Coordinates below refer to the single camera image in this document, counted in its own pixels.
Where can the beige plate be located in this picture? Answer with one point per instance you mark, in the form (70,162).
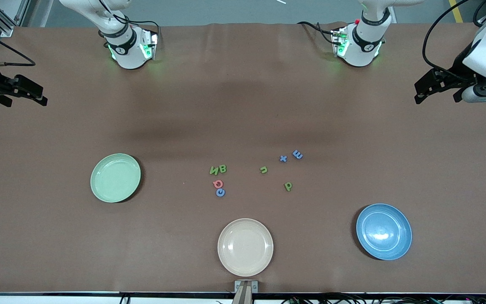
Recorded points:
(245,247)

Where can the green foam letter N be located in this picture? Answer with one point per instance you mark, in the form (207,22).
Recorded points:
(214,171)

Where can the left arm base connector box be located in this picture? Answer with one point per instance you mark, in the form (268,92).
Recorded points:
(338,40)

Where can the green plate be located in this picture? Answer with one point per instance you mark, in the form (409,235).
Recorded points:
(115,177)

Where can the blue foam letter E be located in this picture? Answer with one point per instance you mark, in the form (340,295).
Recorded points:
(298,155)

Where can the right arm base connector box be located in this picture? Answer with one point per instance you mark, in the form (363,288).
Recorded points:
(152,42)

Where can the black table edge strip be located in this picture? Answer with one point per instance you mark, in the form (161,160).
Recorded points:
(57,293)

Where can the blue plate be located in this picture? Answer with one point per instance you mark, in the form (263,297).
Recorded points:
(384,232)

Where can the blue foam letter C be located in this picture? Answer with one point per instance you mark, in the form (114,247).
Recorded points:
(217,193)

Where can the aluminium frame profile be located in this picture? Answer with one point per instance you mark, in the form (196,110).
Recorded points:
(2,26)

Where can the yellow floor tape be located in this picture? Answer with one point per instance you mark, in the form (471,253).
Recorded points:
(456,10)

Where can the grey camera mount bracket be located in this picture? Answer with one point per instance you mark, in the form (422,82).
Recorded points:
(246,291)

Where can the brown table cover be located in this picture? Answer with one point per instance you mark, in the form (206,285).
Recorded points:
(243,105)

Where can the green foam letter d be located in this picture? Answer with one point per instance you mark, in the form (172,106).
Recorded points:
(286,186)

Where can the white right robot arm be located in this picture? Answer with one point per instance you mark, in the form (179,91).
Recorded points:
(125,50)

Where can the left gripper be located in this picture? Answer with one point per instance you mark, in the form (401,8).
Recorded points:
(456,70)

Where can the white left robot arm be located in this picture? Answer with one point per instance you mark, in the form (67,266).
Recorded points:
(361,50)

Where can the red foam letter Q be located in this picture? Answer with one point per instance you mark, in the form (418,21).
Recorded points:
(214,184)

